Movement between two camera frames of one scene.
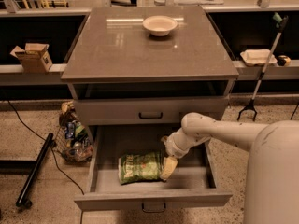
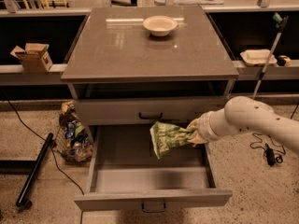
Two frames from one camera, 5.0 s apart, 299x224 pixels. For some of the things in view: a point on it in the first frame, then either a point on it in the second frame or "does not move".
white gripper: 172,147 -> 204,127
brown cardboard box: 34,58 does not move
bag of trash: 72,138 does not move
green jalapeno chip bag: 139,166 -> 166,137
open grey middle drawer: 192,184 does not move
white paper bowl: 160,25 does not move
